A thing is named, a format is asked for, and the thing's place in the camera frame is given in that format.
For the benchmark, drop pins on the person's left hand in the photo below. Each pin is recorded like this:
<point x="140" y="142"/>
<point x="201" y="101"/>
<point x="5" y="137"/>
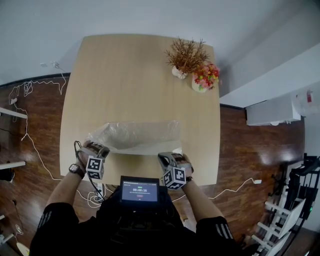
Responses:
<point x="93" y="147"/>

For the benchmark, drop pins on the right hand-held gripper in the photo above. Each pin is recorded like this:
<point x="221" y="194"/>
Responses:
<point x="175" y="177"/>

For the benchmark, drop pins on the translucent plastic garbage bag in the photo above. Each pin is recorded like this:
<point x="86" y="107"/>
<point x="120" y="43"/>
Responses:
<point x="135" y="136"/>

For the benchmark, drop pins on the person's left forearm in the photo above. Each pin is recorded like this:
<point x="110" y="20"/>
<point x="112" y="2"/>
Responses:
<point x="65" y="190"/>

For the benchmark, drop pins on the black chest-mounted screen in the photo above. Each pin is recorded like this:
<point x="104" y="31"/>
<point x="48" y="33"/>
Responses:
<point x="139" y="190"/>

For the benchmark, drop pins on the white power strip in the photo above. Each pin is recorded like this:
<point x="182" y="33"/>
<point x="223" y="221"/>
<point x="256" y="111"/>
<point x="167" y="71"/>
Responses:
<point x="99" y="190"/>

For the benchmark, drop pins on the white wall plug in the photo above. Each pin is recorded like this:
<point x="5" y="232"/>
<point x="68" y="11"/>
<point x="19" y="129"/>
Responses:
<point x="55" y="64"/>

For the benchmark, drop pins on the colourful flowers white vase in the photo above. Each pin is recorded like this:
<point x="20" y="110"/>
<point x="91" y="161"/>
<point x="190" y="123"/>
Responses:
<point x="205" y="77"/>

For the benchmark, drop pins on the black metal stand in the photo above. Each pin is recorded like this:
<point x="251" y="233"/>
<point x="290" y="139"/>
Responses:
<point x="303" y="182"/>

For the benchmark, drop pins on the plastic bag red label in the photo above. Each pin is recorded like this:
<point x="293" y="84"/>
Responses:
<point x="308" y="101"/>

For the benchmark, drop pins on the person's black striped clothing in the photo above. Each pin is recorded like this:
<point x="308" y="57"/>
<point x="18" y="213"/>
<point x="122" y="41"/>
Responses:
<point x="140" y="232"/>

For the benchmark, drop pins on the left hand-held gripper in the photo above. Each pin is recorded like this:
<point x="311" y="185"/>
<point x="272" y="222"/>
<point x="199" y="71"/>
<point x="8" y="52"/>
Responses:
<point x="95" y="167"/>

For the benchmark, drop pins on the dried brown plant white vase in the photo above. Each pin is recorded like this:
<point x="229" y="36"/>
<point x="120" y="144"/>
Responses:
<point x="186" y="56"/>

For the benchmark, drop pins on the white slatted rack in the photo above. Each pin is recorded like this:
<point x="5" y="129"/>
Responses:
<point x="277" y="225"/>

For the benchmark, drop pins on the white cabinet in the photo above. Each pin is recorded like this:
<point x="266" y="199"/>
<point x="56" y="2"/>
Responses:
<point x="271" y="111"/>

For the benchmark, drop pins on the white shelf board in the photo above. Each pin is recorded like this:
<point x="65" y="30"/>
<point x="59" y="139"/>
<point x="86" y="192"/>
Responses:
<point x="13" y="113"/>
<point x="12" y="165"/>

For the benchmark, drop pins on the person's right forearm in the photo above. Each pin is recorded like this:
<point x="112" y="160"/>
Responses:
<point x="200" y="200"/>

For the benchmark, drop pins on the black smartwatch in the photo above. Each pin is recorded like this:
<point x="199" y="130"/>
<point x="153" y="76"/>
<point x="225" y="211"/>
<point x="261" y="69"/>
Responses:
<point x="75" y="170"/>

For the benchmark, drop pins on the person's right hand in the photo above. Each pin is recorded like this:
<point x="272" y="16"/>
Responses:
<point x="183" y="161"/>

